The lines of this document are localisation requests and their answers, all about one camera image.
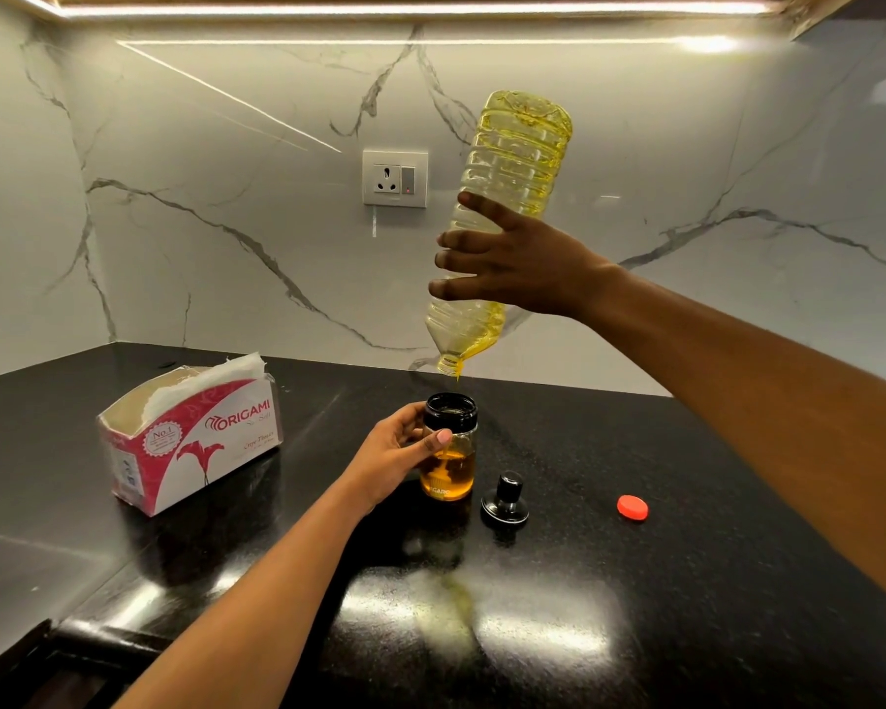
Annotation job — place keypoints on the wall cabinet body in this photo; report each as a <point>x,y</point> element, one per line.
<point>812,7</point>

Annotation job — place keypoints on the person's right forearm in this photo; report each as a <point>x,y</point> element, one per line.
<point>768,420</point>

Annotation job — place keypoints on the person's right hand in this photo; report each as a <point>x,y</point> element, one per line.
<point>546,273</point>

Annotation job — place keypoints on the brown base cabinet door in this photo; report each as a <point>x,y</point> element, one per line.
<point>59,690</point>

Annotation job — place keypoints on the white wall socket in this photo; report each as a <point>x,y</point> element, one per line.
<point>395,178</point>

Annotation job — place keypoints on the stack of white tissues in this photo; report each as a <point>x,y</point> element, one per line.
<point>199,383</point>

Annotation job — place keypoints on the black knobbed bottle lid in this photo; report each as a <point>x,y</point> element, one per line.
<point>505,513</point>

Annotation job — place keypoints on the LED strip light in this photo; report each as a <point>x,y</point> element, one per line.
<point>413,8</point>

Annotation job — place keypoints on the small glass oil bottle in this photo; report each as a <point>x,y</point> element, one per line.
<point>450,476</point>

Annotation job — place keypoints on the large clear plastic oil bottle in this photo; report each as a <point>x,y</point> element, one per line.
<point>517,154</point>

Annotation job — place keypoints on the person's left forearm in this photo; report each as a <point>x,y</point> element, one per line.
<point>266,620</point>

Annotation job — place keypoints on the red plastic bottle cap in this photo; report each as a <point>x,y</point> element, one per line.
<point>633,508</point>

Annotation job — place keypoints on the black stone countertop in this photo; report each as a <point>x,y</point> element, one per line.
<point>709,583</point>

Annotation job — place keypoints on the red and white tissue box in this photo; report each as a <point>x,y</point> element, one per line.
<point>229,457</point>

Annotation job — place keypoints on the person's left hand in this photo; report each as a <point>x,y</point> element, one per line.
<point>384,465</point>

